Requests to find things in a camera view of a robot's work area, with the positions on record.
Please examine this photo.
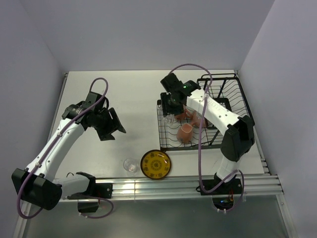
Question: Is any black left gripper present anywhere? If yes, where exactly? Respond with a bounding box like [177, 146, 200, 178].
[89, 108, 125, 141]

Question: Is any clear shot glass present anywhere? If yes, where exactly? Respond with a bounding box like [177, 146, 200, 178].
[123, 158, 138, 174]
[162, 115, 175, 126]

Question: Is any pink mug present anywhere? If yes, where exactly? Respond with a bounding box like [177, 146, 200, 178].
[174, 106, 193, 121]
[176, 123, 193, 144]

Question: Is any red floral patterned bowl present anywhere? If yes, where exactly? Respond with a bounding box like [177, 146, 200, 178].
[190, 111, 208, 128]

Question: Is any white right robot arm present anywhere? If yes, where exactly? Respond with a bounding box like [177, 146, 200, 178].
[160, 73, 255, 193]

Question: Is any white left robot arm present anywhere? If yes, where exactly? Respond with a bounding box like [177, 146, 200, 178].
[11, 92, 126, 210]

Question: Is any clear shot glass front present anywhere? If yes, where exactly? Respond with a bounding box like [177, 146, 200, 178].
[123, 158, 138, 174]

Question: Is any yellow patterned plate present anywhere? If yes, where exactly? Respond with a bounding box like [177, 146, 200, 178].
[140, 150, 172, 180]

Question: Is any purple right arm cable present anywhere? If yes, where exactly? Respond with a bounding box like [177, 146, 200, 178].
[168, 63, 246, 213]

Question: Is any black wire dish rack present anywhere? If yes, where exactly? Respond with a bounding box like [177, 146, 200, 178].
[157, 73, 255, 151]

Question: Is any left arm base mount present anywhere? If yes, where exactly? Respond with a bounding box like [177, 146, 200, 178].
[67, 183, 114, 217]

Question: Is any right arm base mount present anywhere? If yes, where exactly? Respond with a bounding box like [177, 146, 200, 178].
[196, 176, 245, 210]

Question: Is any aluminium rail frame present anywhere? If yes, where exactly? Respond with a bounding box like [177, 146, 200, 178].
[14, 171, 298, 238]

